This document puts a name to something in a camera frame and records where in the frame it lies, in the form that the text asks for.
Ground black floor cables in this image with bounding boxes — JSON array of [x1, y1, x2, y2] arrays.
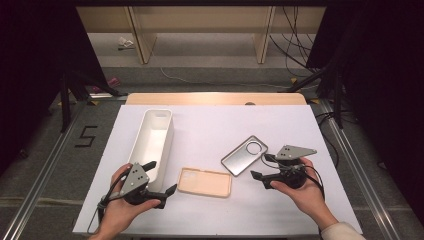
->
[[269, 6, 321, 78]]

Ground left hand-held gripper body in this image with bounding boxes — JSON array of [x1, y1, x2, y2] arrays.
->
[[118, 162, 168, 210]]

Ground crumpled white paper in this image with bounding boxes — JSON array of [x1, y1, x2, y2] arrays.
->
[[117, 36, 135, 51]]

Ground right hand-held gripper cable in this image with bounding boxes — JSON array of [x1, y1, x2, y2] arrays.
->
[[260, 153, 326, 201]]

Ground black metal stand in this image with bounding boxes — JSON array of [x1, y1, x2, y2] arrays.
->
[[286, 66, 344, 129], [59, 71, 128, 134]]

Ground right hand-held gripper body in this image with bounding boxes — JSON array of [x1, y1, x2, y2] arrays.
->
[[262, 144, 318, 190]]

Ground black curtain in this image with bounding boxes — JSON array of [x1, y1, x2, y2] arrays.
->
[[306, 0, 424, 224], [0, 0, 108, 174]]

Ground thin black cable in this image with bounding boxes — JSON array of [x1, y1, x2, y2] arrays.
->
[[314, 111, 341, 169]]

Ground person's right hand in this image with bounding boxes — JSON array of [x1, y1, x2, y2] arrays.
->
[[269, 157, 339, 231]]

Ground beige phone case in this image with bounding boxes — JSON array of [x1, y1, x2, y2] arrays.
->
[[176, 166, 233, 199]]

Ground metal floor rail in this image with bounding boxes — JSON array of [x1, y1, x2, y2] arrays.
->
[[318, 99, 401, 240], [0, 99, 88, 240]]

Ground white plastic bin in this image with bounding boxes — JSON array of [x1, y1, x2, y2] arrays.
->
[[127, 108, 175, 194]]

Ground hand-held gripper cable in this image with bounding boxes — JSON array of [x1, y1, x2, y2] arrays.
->
[[86, 166, 134, 235], [260, 153, 326, 201]]

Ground left hand-held gripper cable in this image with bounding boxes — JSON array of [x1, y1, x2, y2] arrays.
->
[[86, 166, 134, 235]]

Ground light wooden furniture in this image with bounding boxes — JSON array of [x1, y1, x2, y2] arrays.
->
[[75, 5, 327, 65]]

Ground person's left hand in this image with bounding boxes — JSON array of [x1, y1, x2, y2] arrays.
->
[[96, 163, 162, 236]]

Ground grey phone case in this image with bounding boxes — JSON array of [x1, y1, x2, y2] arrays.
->
[[220, 134, 269, 178]]

